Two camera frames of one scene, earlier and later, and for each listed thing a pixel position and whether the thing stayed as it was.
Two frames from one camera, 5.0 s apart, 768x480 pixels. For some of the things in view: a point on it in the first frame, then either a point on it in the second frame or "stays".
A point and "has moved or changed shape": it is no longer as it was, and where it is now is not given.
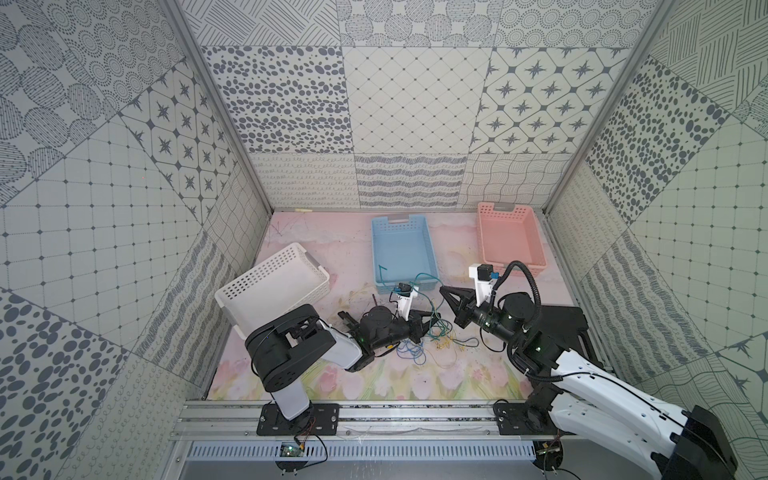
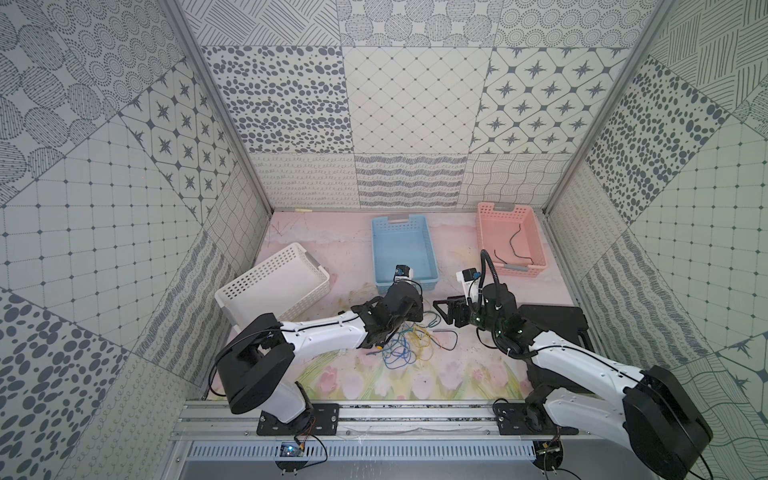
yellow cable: [443, 343] has moved or changed shape
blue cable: [410, 349] has moved or changed shape
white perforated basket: [288, 279] stays
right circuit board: [548, 454] stays
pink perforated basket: [509, 235] stays
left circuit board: [291, 450] stays
